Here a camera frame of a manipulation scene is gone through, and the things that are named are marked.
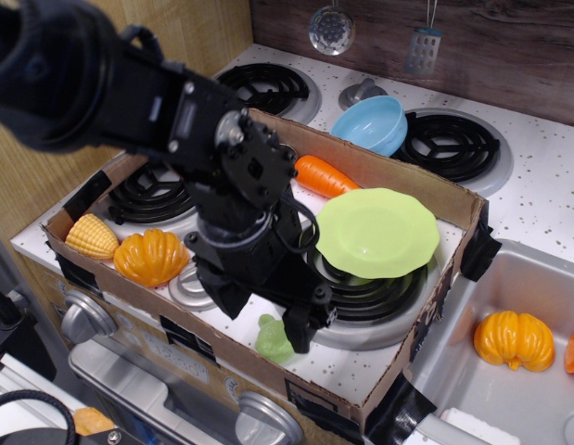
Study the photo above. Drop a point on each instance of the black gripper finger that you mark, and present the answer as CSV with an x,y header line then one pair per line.
x,y
302,322
228,295

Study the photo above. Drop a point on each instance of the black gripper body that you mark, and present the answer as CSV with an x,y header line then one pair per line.
x,y
268,258

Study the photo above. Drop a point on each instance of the green toy broccoli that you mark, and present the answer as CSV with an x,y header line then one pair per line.
x,y
272,342

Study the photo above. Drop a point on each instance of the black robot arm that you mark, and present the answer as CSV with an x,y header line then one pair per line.
x,y
69,80

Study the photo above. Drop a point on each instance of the grey stove knob front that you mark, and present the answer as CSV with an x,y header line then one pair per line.
x,y
187,291

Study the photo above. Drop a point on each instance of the grey stove knob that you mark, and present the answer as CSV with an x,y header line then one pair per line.
x,y
187,291
358,92

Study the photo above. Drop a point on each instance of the front right black burner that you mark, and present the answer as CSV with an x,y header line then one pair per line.
x,y
368,300

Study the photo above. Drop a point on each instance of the orange toy pumpkin half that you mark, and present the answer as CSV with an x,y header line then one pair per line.
x,y
151,259

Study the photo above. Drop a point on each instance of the orange toy carrot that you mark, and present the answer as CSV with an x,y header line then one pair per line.
x,y
322,178

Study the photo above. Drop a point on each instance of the silver oven knob right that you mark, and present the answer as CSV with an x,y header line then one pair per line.
x,y
261,421

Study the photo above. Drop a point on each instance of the silver oven knob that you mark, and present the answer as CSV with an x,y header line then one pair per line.
x,y
261,421
85,319

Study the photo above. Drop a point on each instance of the green plastic plate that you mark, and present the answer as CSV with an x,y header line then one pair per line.
x,y
377,233

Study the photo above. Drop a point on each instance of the silver oven knob left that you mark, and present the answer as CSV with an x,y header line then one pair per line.
x,y
85,319

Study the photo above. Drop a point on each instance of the yellow toy corn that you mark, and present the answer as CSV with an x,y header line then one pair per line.
x,y
93,238

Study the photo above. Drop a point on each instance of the back left black burner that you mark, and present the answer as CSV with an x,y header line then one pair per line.
x,y
272,88

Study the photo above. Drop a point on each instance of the blue plastic bowl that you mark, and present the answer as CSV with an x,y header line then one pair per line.
x,y
377,124

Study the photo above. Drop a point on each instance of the grey stove knob back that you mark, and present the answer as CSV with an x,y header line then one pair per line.
x,y
358,92

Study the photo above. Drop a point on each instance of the orange toy bottom left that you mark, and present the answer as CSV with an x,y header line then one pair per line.
x,y
89,421

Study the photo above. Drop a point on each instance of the cardboard fence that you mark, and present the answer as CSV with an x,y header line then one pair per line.
x,y
335,395

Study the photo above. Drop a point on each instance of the orange toy pumpkin in sink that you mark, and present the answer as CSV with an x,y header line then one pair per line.
x,y
515,339

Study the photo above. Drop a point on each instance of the back right black burner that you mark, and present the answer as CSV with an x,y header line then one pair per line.
x,y
453,147

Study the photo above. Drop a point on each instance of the hanging metal strainer ladle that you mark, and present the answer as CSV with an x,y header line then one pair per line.
x,y
331,30

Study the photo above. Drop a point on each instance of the hanging metal grater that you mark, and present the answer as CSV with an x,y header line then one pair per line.
x,y
423,49

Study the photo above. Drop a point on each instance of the silver sink basin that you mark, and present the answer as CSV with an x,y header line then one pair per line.
x,y
537,408

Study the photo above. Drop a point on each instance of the silver oven door handle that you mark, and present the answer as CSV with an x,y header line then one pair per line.
x,y
147,399

